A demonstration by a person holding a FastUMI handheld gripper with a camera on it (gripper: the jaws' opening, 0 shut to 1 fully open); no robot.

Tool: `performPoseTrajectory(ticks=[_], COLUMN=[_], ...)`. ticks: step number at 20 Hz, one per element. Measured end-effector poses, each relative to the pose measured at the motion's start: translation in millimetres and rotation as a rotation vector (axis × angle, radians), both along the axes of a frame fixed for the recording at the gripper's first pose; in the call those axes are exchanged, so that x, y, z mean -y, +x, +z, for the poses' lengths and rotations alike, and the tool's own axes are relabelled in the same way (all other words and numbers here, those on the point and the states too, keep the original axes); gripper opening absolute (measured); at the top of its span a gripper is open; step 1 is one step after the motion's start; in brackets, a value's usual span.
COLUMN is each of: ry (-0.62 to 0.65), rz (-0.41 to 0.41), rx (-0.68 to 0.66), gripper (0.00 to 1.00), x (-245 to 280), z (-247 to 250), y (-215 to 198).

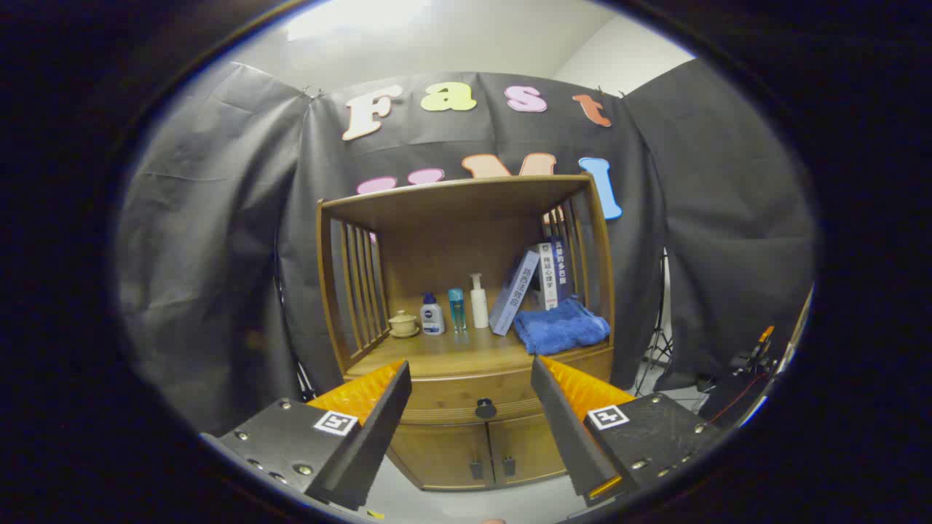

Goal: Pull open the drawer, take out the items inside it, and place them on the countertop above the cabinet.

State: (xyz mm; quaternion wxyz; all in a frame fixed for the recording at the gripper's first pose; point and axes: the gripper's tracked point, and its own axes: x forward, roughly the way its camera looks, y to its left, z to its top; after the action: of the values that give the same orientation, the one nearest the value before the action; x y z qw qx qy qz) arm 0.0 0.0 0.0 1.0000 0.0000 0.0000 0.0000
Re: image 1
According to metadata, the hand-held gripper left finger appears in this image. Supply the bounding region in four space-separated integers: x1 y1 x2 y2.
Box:
216 359 413 512

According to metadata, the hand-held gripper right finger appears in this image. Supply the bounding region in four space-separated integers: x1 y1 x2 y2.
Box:
530 355 723 508

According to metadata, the blue towel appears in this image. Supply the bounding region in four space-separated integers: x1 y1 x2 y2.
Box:
513 295 611 357

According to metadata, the lavender book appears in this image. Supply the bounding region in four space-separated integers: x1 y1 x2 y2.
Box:
489 249 541 337

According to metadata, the wooden cabinet door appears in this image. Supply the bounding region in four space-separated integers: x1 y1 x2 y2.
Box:
386 422 496 491
488 415 576 486

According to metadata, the white spine book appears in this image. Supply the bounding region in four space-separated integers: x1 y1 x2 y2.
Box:
537 242 560 311

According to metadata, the wooden countertop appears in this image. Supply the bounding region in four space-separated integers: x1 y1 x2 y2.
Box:
346 287 612 379

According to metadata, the wooden drawer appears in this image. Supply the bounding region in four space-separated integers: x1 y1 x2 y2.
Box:
397 348 616 427

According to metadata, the white lotion bottle blue cap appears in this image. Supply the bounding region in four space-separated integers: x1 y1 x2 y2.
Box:
420 293 446 336

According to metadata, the black tripod stand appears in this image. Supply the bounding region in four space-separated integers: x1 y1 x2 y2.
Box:
635 247 674 397

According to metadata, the white pump bottle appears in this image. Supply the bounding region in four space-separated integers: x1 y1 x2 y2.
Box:
470 273 490 330

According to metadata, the dark blue book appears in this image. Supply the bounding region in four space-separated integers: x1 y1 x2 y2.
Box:
551 237 576 303

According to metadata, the wooden cabinet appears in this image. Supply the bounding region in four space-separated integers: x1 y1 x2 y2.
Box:
317 173 616 492

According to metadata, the dark equipment with cables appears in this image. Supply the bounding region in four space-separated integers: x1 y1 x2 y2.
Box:
695 324 791 430

